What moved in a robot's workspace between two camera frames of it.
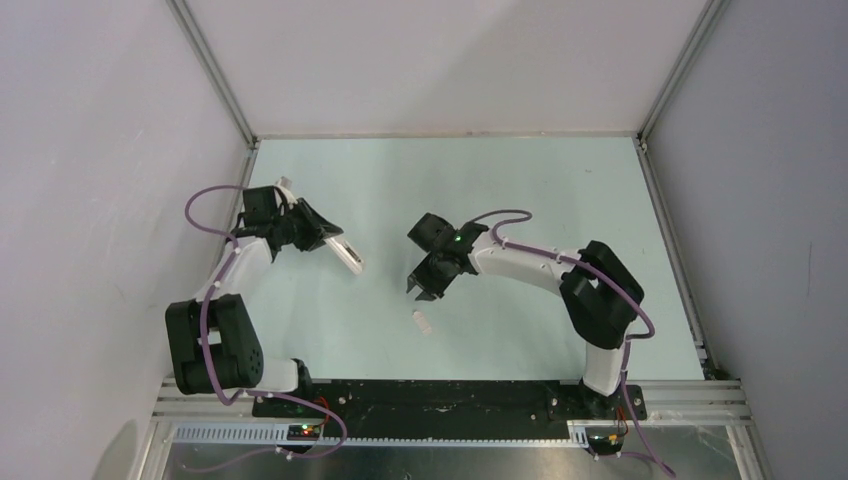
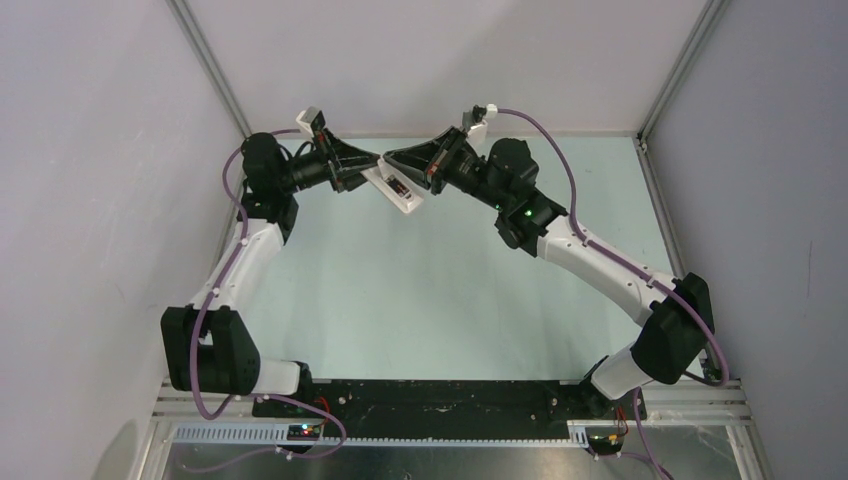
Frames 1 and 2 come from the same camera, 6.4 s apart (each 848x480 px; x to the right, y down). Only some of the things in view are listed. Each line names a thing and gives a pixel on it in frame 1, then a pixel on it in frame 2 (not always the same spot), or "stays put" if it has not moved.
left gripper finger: x=314 y=243 to x=348 y=181
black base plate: x=450 y=406 stays put
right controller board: x=605 y=440 stays put
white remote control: x=347 y=253 to x=376 y=177
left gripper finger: x=315 y=223 to x=348 y=158
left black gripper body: x=293 y=229 to x=308 y=170
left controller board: x=302 y=432 stays put
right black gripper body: x=433 y=276 to x=467 y=172
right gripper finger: x=425 y=296 to x=419 y=157
